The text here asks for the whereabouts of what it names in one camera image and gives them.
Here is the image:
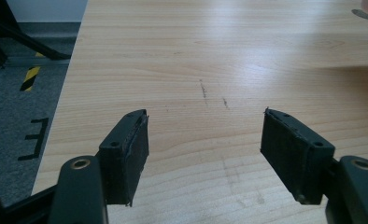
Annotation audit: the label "small dark flat oval thing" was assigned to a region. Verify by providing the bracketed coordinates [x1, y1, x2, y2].
[351, 8, 368, 21]

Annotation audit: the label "black floor tape mark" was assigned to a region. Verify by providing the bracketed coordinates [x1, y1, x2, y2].
[17, 117, 50, 161]

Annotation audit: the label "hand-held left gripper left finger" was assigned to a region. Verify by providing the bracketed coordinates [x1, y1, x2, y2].
[96, 108, 150, 207]

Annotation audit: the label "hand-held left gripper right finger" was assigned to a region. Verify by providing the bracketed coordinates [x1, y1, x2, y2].
[260, 107, 336, 206]

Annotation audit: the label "black metal stand leg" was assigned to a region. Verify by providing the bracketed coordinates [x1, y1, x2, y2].
[0, 0, 72, 68]

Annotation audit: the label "yellow black striped floor tape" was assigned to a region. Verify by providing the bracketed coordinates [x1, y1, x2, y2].
[19, 65, 41, 92]

